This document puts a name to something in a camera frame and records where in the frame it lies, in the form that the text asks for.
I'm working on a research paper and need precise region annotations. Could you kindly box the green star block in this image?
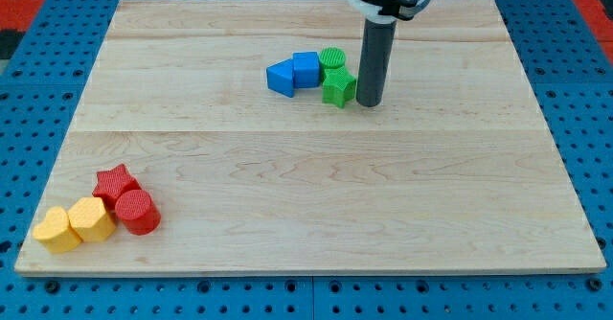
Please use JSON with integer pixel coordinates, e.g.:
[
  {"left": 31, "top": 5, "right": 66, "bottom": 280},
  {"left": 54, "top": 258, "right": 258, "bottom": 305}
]
[{"left": 322, "top": 66, "right": 357, "bottom": 108}]

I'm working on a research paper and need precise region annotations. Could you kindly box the blue triangular block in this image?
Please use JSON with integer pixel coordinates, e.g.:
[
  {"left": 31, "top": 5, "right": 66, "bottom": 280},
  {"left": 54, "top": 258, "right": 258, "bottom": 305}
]
[{"left": 266, "top": 58, "right": 294, "bottom": 98}]

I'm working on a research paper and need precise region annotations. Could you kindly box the blue cube block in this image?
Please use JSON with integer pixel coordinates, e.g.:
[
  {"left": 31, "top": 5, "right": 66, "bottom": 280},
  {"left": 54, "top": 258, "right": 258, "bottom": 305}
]
[{"left": 293, "top": 52, "right": 320, "bottom": 88}]

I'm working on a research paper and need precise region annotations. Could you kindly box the green cylinder block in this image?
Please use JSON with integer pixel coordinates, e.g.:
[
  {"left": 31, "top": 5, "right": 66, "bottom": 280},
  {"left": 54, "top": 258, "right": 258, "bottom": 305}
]
[{"left": 318, "top": 47, "right": 346, "bottom": 82}]

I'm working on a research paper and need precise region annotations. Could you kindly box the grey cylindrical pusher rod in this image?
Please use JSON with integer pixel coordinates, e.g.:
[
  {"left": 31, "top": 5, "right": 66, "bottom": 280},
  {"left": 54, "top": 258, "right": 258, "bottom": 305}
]
[{"left": 356, "top": 19, "right": 397, "bottom": 107}]

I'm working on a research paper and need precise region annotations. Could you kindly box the light wooden board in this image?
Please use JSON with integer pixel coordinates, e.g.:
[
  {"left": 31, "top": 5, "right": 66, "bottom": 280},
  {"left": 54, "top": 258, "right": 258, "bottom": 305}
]
[{"left": 14, "top": 0, "right": 606, "bottom": 277}]

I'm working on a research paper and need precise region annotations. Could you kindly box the red cylinder block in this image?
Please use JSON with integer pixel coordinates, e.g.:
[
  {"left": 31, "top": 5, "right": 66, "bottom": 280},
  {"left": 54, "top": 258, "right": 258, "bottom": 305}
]
[{"left": 115, "top": 190, "right": 161, "bottom": 236}]

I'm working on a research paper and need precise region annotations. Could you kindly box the red star block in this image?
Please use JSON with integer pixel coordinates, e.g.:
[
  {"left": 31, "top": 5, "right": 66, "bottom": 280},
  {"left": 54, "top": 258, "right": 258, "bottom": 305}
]
[{"left": 92, "top": 164, "right": 141, "bottom": 211}]

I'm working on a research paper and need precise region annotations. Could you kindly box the yellow hexagon block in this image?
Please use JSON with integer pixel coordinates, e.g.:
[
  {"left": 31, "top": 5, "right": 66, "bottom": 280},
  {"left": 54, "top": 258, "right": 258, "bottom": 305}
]
[{"left": 68, "top": 197, "right": 117, "bottom": 242}]

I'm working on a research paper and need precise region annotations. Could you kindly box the yellow heart block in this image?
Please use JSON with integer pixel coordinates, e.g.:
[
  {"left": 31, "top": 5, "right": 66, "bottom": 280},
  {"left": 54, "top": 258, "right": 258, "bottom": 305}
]
[{"left": 32, "top": 206, "right": 82, "bottom": 254}]

